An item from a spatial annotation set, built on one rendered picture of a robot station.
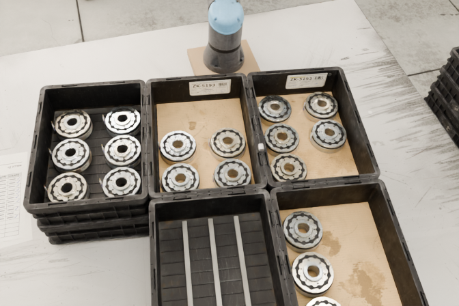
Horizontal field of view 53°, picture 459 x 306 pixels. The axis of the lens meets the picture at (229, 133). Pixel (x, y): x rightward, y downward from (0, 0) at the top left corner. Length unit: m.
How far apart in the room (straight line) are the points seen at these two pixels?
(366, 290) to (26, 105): 1.22
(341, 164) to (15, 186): 0.97
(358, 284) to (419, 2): 2.52
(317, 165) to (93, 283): 0.69
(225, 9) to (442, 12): 2.12
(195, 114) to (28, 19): 1.95
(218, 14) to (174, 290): 0.87
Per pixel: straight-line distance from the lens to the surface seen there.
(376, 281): 1.25
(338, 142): 1.38
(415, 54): 3.07
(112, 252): 1.38
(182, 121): 1.42
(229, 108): 1.45
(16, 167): 1.59
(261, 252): 1.22
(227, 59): 1.65
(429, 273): 1.46
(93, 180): 1.34
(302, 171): 1.31
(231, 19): 1.56
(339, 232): 1.27
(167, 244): 1.22
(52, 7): 3.25
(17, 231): 1.48
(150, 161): 1.22
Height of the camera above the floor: 1.95
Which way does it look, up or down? 54 degrees down
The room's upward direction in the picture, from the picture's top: 4 degrees clockwise
